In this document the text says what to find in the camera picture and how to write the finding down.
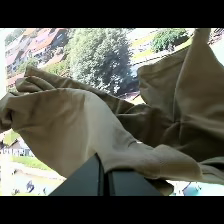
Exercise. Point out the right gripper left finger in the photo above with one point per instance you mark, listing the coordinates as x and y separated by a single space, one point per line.
86 181

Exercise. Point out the brown T-shirt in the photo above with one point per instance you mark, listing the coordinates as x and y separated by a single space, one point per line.
83 126

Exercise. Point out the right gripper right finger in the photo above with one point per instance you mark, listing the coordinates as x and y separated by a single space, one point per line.
131 185

